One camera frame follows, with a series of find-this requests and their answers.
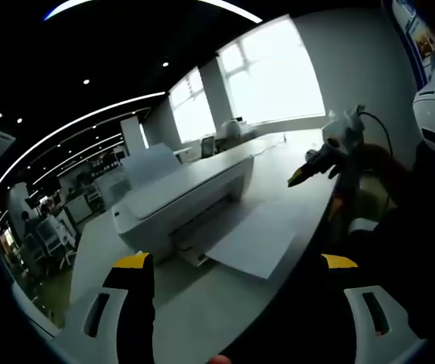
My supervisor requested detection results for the white desktop appliance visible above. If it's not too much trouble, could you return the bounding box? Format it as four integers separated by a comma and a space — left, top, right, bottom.
220, 118, 255, 142

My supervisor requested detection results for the dark office chair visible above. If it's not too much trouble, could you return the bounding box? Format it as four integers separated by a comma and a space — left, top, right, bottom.
201, 136, 217, 158

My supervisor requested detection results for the white mesh office chair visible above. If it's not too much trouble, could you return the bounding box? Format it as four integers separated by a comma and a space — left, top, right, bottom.
35, 215, 77, 266

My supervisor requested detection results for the white low cabinet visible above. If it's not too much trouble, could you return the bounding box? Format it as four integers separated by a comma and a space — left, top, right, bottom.
174, 146, 203, 164

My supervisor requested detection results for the white printer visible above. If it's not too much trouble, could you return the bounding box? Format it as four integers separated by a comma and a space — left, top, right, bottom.
110, 143, 255, 268

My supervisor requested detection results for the curved ceiling light strip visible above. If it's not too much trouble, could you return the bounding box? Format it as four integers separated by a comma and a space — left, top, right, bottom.
0, 90, 167, 199

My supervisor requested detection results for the ceiling air conditioner unit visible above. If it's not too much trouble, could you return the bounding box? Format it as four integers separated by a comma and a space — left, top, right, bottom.
0, 130, 17, 160

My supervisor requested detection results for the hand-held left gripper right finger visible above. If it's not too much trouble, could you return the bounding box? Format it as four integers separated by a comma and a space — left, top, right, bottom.
318, 253, 429, 364

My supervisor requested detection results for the blue wall poster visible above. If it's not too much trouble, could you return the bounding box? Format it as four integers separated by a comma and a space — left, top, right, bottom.
390, 0, 435, 83

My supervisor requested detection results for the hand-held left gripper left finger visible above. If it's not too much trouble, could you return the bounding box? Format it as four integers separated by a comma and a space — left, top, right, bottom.
62, 252, 157, 364

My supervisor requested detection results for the person's dark clothing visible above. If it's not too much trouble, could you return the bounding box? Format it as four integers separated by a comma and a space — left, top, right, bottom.
348, 151, 435, 342

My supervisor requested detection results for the large bright window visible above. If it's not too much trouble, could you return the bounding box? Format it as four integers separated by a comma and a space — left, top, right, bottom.
217, 17, 327, 126

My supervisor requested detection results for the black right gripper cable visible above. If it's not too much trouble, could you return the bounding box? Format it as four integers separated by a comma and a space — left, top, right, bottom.
357, 111, 393, 160

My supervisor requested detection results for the black printer power cable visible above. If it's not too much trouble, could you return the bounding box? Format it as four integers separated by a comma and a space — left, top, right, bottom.
253, 132, 289, 155

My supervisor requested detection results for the narrow bright window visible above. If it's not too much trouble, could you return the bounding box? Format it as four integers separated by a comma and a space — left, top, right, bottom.
168, 67, 217, 143

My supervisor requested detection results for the white paper sheet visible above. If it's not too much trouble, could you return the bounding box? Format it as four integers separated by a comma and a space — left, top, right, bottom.
205, 202, 311, 281

